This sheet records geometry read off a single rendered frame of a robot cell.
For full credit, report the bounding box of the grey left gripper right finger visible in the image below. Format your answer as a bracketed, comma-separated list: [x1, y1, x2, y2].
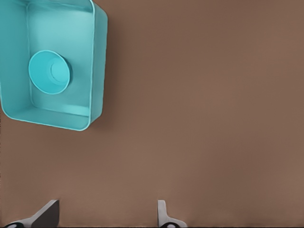
[157, 199, 188, 228]

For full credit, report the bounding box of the turquoise plastic box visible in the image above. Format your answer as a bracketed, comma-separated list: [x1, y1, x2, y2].
[0, 0, 108, 132]

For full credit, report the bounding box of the turquoise cup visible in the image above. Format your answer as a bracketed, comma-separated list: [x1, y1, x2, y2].
[28, 49, 72, 95]

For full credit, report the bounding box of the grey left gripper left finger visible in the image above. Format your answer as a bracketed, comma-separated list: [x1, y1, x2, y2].
[1, 199, 60, 228]

